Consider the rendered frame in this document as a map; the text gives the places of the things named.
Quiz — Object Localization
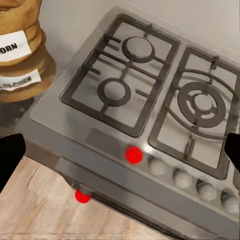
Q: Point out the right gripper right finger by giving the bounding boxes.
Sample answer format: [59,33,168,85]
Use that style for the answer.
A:
[224,132,240,173]

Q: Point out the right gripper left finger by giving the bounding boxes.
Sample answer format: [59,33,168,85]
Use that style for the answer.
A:
[0,133,26,193]

